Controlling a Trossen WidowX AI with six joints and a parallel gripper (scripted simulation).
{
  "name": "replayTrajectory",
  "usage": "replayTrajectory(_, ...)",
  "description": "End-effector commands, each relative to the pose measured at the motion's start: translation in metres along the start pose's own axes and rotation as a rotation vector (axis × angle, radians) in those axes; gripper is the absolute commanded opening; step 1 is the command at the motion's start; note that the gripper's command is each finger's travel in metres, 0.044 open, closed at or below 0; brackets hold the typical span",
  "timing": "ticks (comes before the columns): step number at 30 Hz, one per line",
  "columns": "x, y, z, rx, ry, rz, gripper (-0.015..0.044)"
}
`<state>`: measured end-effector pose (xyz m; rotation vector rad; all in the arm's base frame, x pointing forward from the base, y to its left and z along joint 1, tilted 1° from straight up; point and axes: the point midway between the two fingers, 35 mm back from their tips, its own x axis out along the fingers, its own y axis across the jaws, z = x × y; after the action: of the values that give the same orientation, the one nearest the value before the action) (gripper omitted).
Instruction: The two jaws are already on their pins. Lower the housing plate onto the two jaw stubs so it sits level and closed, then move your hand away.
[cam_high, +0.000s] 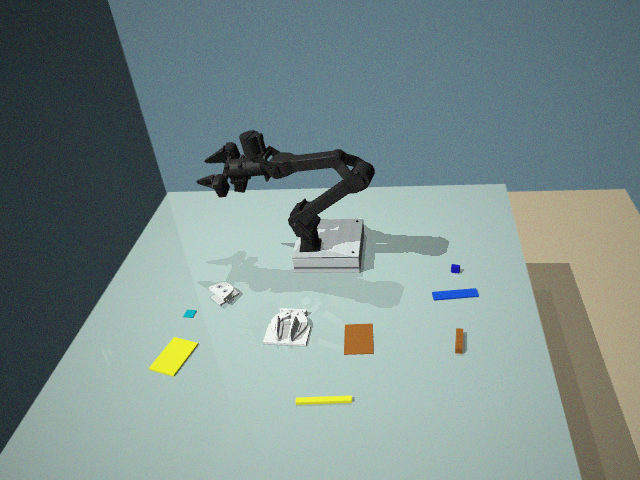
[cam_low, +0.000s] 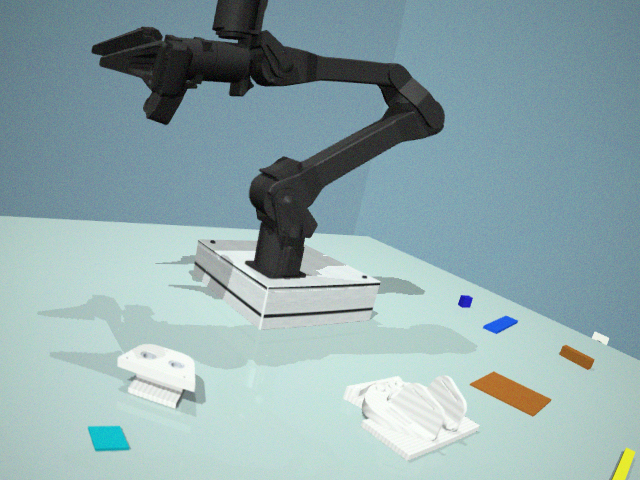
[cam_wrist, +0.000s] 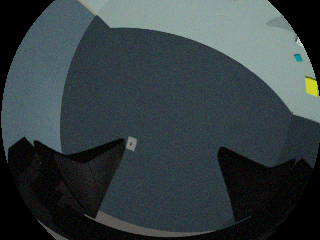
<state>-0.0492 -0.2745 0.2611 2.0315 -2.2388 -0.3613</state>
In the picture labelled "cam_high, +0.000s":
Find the yellow flat rectangular plate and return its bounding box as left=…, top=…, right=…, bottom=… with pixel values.
left=149, top=337, right=199, bottom=376

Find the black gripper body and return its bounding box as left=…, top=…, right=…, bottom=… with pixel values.
left=212, top=142, right=250, bottom=198

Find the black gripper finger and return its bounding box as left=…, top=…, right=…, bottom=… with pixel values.
left=205, top=145, right=227, bottom=163
left=196, top=174, right=215, bottom=190

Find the yellow flat bar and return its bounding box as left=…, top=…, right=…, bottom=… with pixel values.
left=296, top=395, right=352, bottom=405

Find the orange-brown flat plate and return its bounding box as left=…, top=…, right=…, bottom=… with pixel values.
left=344, top=323, right=373, bottom=355

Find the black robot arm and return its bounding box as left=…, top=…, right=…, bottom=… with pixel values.
left=230, top=130, right=375, bottom=252

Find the blue flat bar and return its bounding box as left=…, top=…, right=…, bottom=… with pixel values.
left=432, top=288, right=479, bottom=301

